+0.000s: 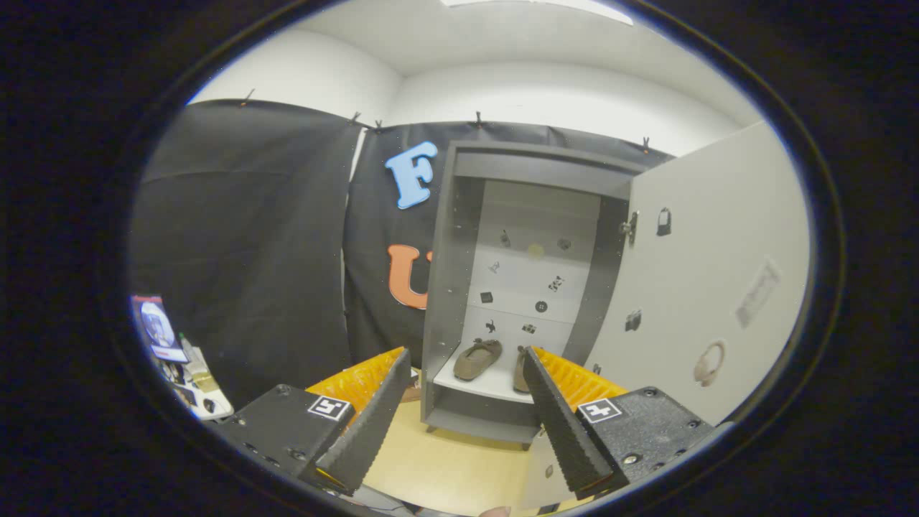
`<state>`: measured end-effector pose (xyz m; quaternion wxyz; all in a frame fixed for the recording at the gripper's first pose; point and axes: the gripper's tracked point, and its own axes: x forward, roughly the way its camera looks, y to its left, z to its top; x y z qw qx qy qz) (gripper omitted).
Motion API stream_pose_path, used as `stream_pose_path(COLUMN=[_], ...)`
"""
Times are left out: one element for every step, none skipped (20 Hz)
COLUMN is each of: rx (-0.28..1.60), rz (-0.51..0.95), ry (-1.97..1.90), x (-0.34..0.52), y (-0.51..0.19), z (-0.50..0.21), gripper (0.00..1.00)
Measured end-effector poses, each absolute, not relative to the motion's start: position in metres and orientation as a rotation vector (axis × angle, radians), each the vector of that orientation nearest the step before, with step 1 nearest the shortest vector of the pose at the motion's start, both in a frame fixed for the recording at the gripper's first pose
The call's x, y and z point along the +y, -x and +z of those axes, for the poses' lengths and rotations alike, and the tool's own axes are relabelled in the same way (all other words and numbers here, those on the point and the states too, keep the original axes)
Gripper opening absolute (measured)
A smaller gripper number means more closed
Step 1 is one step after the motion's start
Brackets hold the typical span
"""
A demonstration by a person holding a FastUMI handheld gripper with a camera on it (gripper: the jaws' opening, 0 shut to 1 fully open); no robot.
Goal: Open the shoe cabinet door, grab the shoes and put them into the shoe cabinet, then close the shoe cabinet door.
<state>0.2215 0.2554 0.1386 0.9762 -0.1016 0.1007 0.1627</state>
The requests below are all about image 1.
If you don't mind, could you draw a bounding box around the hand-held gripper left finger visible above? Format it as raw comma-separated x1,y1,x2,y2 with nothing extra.
212,347,412,496

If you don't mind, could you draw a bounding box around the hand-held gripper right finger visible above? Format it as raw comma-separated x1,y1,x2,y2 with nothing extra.
522,345,719,501

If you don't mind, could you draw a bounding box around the large ceiling light panel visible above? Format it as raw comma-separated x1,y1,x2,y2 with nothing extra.
439,0,634,26

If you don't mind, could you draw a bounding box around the grey shoe cabinet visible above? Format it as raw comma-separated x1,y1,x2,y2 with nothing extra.
420,140,650,450

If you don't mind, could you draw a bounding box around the white shoe cabinet door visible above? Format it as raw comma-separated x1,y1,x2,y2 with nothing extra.
582,121,812,426

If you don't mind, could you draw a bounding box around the printed display board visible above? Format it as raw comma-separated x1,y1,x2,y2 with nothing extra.
131,294,189,364

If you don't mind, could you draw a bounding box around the brown fuzzy shoe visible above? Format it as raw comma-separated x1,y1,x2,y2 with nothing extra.
452,338,503,382
512,345,533,394

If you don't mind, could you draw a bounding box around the cluttered side table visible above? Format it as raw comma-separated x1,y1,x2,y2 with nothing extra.
164,334,235,421

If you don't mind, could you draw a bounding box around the black backdrop cloth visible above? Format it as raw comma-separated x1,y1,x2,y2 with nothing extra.
129,99,679,410

